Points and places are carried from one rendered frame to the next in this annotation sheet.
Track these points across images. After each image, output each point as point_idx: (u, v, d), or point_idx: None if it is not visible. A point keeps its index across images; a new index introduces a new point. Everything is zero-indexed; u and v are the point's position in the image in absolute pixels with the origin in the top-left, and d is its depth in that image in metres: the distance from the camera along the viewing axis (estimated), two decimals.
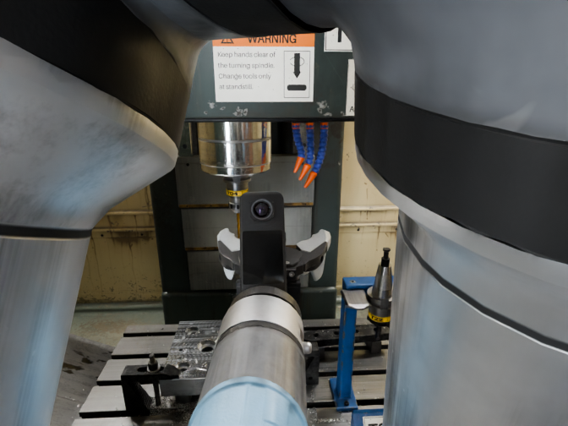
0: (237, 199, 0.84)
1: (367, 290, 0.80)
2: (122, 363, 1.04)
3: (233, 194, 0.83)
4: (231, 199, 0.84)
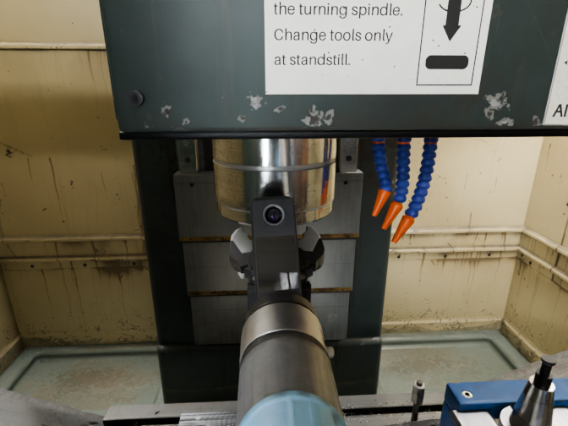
0: None
1: (499, 417, 0.47)
2: None
3: None
4: None
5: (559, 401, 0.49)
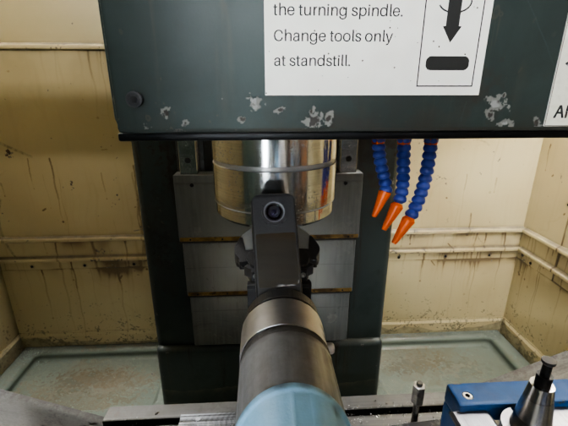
0: None
1: (499, 419, 0.47)
2: None
3: None
4: None
5: (559, 402, 0.49)
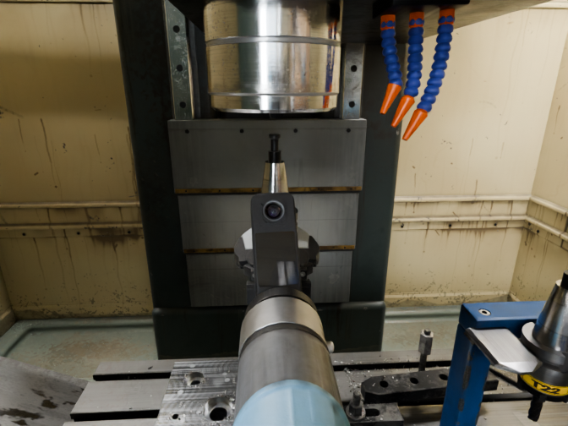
0: None
1: (521, 332, 0.43)
2: None
3: None
4: None
5: None
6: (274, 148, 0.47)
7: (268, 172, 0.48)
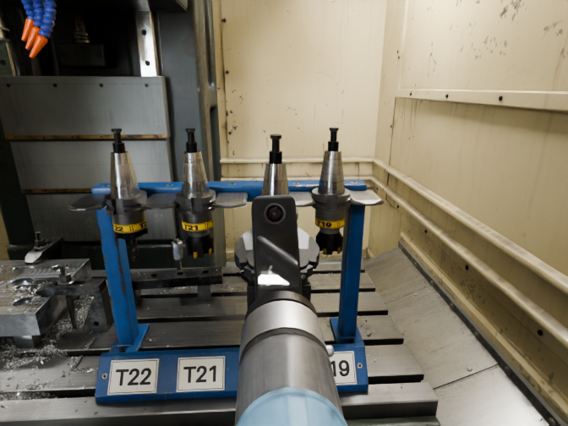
0: None
1: None
2: None
3: None
4: None
5: (173, 188, 0.63)
6: (275, 149, 0.47)
7: (269, 172, 0.48)
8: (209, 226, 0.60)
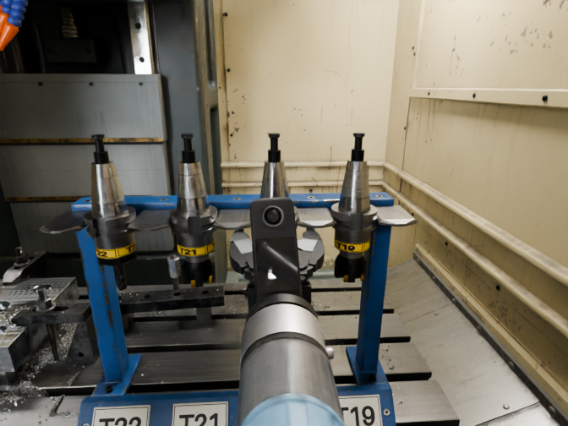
0: None
1: None
2: None
3: None
4: None
5: (167, 204, 0.53)
6: (273, 147, 0.47)
7: (268, 171, 0.48)
8: (210, 249, 0.50)
